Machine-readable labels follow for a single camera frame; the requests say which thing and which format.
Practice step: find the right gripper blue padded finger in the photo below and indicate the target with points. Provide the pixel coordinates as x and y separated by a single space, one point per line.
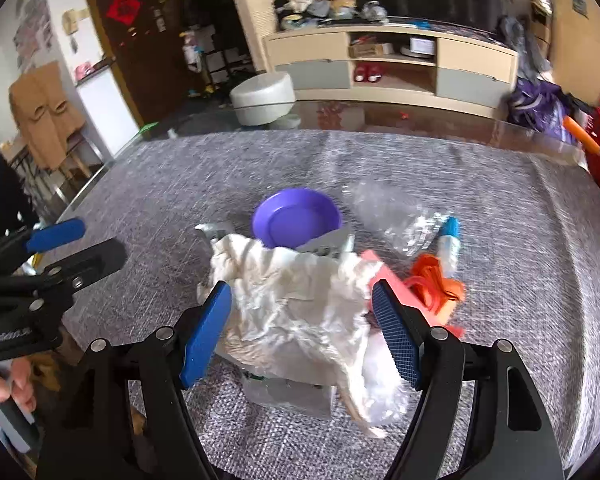
166 363
509 432

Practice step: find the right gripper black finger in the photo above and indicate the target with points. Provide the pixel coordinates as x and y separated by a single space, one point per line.
82 269

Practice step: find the clear plastic bag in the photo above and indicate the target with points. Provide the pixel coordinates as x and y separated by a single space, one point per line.
405 224

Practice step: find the purple bag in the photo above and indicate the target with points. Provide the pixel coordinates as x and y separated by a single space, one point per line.
540 106

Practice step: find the beige TV cabinet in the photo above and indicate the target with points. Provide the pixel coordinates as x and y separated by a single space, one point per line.
395 64

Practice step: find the silver green snack wrapper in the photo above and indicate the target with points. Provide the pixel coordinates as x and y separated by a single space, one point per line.
305 399

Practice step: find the white tissue paper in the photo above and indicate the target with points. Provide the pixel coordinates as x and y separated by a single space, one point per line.
304 317

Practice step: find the purple plastic bowl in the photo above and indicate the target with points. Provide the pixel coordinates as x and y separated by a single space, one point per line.
294 216

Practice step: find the brown wooden door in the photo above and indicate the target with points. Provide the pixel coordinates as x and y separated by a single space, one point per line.
143 39

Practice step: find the orange handle stick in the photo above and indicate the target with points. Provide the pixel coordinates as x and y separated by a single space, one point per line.
588 143

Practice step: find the small blue-capped bottle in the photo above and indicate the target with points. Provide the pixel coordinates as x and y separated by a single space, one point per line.
448 247

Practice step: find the pink paper cup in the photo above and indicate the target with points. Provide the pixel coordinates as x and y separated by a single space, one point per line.
403 293

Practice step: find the tan coat on chair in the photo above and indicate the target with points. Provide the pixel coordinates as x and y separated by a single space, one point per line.
43 114

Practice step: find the grey woven table mat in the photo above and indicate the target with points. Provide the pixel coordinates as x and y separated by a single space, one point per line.
529 229

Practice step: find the orange paper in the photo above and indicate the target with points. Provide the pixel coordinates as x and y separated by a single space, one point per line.
439 295

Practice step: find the pile of clothes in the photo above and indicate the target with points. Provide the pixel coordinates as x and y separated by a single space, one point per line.
296 14

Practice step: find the white round stool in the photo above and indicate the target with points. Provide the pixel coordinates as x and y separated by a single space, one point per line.
263 99

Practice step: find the person's left hand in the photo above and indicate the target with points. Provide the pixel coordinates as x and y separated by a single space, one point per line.
21 388

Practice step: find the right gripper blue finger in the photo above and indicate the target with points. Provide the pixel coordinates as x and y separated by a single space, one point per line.
17 248

